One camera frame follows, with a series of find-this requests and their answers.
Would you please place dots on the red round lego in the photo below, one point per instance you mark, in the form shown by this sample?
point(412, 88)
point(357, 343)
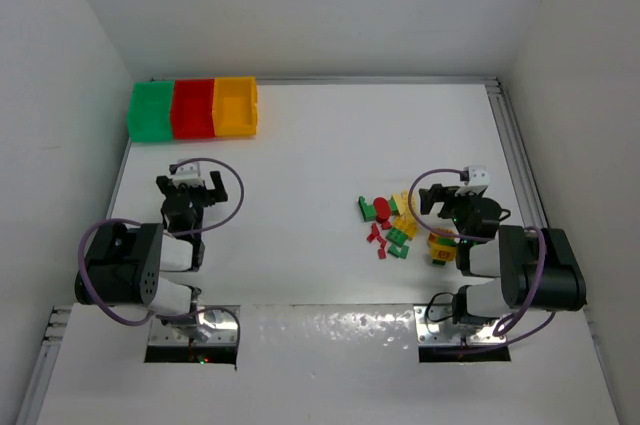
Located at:
point(382, 208)

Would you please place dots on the green L-shaped lego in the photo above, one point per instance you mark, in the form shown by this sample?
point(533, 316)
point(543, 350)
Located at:
point(367, 210)

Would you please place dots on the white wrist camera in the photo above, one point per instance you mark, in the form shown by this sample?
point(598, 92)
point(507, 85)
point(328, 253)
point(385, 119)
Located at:
point(475, 181)
point(188, 174)

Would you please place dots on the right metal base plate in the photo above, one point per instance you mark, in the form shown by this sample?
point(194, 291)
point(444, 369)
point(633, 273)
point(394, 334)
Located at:
point(434, 329)

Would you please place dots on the green plastic bin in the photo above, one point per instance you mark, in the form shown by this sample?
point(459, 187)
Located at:
point(148, 117)

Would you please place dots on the small green lego plate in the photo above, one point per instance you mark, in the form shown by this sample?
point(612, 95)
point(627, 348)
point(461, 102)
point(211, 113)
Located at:
point(400, 252)

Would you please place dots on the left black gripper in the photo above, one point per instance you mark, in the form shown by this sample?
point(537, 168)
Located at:
point(190, 193)

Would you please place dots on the yellow butterfly round lego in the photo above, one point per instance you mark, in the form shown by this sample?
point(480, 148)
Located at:
point(442, 236)

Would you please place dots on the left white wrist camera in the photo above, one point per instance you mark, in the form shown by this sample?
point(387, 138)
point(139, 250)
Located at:
point(188, 174)

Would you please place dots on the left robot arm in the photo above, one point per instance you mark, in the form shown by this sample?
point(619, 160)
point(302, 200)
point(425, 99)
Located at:
point(120, 261)

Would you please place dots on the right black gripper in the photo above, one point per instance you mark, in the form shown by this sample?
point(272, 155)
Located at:
point(447, 196)

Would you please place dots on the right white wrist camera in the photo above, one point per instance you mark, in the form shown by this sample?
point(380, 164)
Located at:
point(475, 181)

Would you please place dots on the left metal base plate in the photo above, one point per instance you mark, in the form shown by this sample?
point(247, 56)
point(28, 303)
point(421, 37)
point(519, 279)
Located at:
point(214, 328)

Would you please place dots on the green 2x2 lego brick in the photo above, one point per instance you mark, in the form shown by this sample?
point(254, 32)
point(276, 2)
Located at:
point(396, 237)

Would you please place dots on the metal base plate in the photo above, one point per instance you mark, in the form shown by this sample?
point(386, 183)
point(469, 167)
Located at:
point(214, 328)
point(434, 329)

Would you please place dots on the pale yellow curved lego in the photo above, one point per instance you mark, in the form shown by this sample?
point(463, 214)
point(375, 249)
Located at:
point(402, 202)

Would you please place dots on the yellow plastic bin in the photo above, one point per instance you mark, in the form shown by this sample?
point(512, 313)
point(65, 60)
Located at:
point(234, 109)

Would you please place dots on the small red lego piece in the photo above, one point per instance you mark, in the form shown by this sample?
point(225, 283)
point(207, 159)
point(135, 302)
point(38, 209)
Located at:
point(382, 250)

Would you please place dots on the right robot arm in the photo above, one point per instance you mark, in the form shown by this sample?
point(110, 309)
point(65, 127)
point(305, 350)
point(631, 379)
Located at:
point(525, 268)

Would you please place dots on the green square lego brick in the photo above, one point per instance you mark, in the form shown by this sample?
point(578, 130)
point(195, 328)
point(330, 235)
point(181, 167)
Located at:
point(393, 205)

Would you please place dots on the red plastic bin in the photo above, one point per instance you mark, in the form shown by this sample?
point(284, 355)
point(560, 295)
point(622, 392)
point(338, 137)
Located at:
point(191, 115)

